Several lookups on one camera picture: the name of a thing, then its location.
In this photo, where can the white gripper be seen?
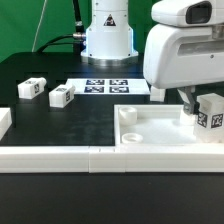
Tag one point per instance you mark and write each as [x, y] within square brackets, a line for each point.
[179, 57]

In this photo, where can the white square tabletop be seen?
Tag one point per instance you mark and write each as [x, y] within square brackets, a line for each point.
[162, 125]

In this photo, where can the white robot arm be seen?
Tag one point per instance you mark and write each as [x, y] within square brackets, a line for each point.
[109, 38]

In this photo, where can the white U-shaped obstacle fence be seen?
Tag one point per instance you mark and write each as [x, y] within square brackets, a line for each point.
[98, 159]

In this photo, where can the white marker base plate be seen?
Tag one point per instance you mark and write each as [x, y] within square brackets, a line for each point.
[97, 86]

